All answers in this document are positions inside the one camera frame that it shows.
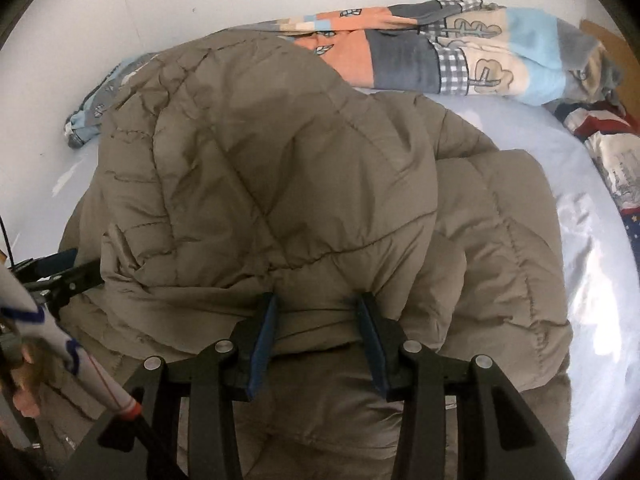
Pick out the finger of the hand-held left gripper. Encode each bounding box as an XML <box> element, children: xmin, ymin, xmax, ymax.
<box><xmin>10</xmin><ymin>249</ymin><xmax>107</xmax><ymax>322</ymax></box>

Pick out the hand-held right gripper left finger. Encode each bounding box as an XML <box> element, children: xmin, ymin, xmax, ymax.
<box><xmin>60</xmin><ymin>292</ymin><xmax>279</xmax><ymax>480</ymax></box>

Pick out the person's left hand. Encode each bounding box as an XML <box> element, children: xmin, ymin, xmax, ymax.
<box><xmin>12</xmin><ymin>344</ymin><xmax>45</xmax><ymax>418</ymax></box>

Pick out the wooden headboard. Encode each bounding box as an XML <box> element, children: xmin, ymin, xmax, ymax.
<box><xmin>579</xmin><ymin>19</ymin><xmax>632</xmax><ymax>91</ymax></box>

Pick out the olive quilted hooded jacket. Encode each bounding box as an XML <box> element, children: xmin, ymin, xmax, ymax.
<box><xmin>35</xmin><ymin>30</ymin><xmax>573</xmax><ymax>480</ymax></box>

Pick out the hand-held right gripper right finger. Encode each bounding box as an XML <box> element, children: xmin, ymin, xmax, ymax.
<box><xmin>354</xmin><ymin>291</ymin><xmax>576</xmax><ymax>480</ymax></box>

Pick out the patchwork printed quilt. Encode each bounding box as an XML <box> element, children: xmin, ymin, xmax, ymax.
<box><xmin>64</xmin><ymin>0</ymin><xmax>626</xmax><ymax>149</ymax></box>

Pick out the striped and starred pillow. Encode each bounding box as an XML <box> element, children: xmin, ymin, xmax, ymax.
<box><xmin>547</xmin><ymin>100</ymin><xmax>640</xmax><ymax>266</ymax></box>

